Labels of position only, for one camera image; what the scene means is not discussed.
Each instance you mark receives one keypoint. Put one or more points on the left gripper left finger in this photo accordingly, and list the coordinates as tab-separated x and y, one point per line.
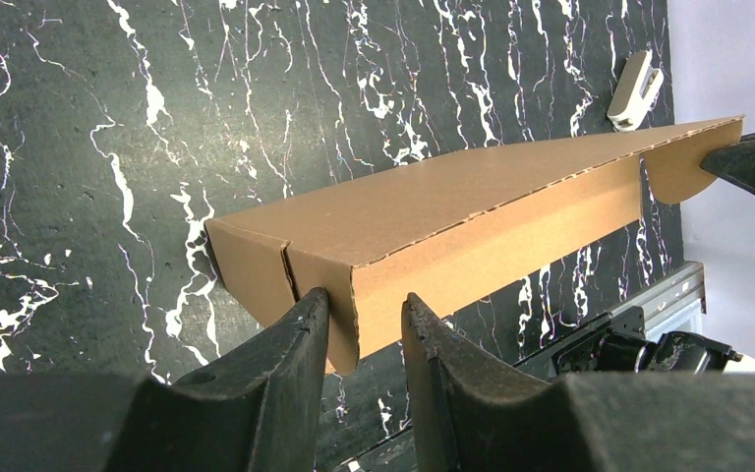
255	408

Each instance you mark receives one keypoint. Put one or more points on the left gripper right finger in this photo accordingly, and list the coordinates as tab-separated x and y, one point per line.
473	412

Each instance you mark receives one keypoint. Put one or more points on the brown cardboard box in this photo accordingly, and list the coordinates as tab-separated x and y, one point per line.
452	228

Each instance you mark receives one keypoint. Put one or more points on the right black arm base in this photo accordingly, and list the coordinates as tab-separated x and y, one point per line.
617	343

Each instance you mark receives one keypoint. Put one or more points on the small white plastic clip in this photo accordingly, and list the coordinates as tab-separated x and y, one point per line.
635	93

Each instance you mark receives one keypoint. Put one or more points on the aluminium front frame rail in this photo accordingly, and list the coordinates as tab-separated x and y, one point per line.
676	302

